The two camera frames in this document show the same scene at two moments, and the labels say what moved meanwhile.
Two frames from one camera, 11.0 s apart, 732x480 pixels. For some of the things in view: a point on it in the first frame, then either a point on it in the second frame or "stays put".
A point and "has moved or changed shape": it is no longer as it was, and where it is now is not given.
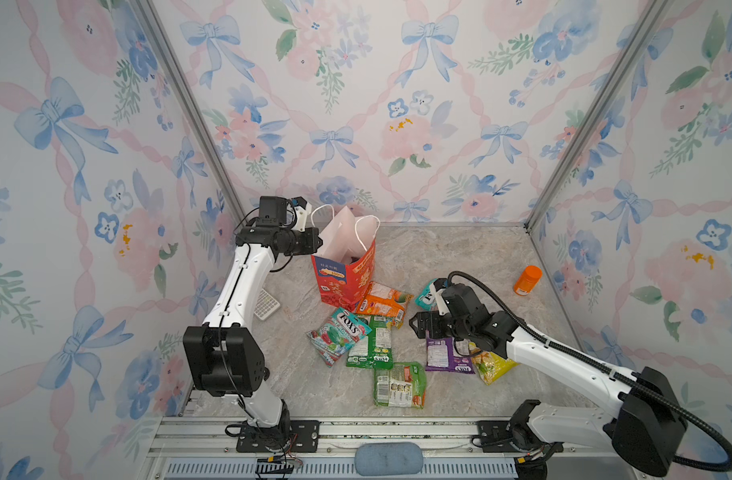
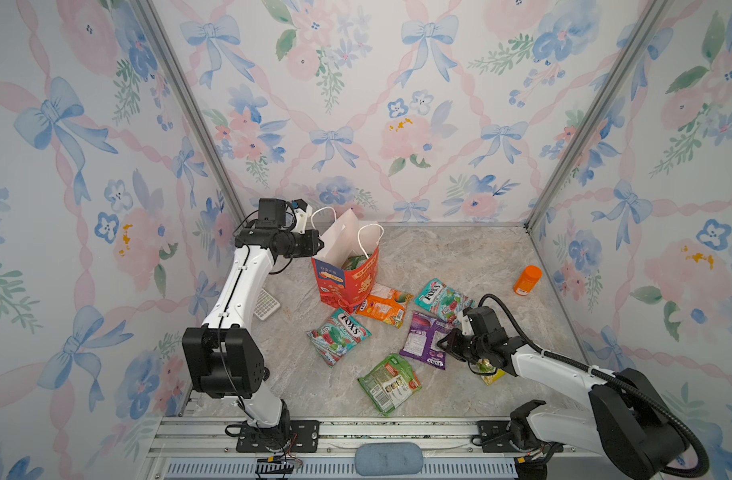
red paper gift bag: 345,257 stays put
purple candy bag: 449,354 has moved or changed shape
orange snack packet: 381,300 stays put
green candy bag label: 375,349 -> 354,262
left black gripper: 311,235 stays put
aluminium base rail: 206,448 stays put
